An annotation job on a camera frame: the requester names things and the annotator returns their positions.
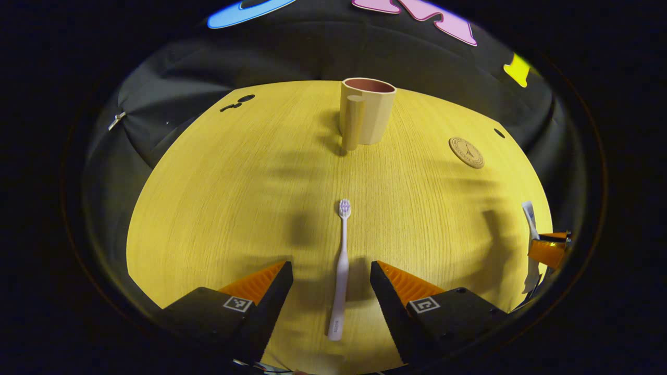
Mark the pale pink toothbrush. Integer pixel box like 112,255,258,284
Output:
327,198,352,342

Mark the wooden desktop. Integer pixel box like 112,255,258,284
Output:
127,80,553,375

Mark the black backdrop cloth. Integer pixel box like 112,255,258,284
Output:
83,0,574,230

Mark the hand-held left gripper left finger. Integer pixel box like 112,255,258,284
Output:
156,260,294,365

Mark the white toothpaste tube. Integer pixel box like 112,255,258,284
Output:
522,201,544,294

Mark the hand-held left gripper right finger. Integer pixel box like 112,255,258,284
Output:
370,260,509,365

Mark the round wooden coaster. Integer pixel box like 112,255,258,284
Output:
449,136,485,169

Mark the beige cup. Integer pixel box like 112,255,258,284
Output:
339,77,397,152

